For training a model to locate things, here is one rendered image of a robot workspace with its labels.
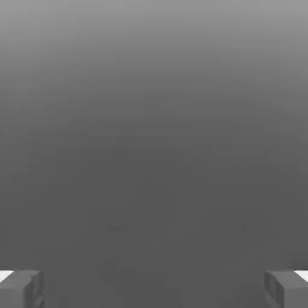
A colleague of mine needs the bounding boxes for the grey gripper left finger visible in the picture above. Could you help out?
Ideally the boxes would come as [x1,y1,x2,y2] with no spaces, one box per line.
[0,269,45,308]

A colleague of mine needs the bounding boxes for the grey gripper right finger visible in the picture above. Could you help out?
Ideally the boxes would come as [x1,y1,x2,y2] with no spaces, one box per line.
[263,269,308,308]

